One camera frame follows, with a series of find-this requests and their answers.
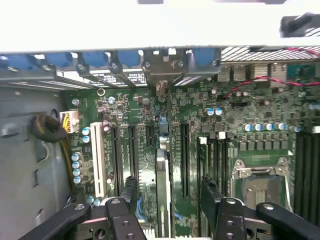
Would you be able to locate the open black PC case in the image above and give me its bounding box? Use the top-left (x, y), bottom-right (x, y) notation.
top-left (0, 44), bottom-right (320, 240)

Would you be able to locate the CPU socket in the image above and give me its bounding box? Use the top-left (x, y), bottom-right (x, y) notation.
top-left (231, 157), bottom-right (292, 213)

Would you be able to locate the black short expansion slot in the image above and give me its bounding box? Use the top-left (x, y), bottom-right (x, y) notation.
top-left (145, 124), bottom-right (156, 147)

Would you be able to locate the blue slot clip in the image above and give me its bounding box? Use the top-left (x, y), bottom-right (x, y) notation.
top-left (117, 49), bottom-right (141, 67)
top-left (81, 51), bottom-right (112, 69)
top-left (191, 47), bottom-right (221, 67)
top-left (45, 52), bottom-right (76, 70)
top-left (0, 55), bottom-right (33, 73)

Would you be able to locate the socket locking lever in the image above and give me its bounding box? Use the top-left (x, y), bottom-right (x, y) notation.
top-left (284, 174), bottom-right (293, 211)

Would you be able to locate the green motherboard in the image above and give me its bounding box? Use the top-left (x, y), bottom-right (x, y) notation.
top-left (66, 82), bottom-right (320, 238)

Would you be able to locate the black braided power cable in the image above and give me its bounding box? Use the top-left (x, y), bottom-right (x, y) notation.
top-left (29, 113), bottom-right (76, 191)

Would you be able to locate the red black twisted wire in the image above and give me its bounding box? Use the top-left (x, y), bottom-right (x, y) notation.
top-left (223, 47), bottom-right (320, 98)

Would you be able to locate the black long expansion slot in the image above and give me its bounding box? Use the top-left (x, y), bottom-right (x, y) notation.
top-left (180, 122), bottom-right (191, 197)
top-left (111, 124), bottom-right (123, 196)
top-left (127, 124), bottom-right (140, 181)

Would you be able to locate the white PCI expansion slot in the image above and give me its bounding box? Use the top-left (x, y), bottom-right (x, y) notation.
top-left (90, 121), bottom-right (106, 197)

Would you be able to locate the white power connector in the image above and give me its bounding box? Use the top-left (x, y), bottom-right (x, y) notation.
top-left (59, 109), bottom-right (80, 135)

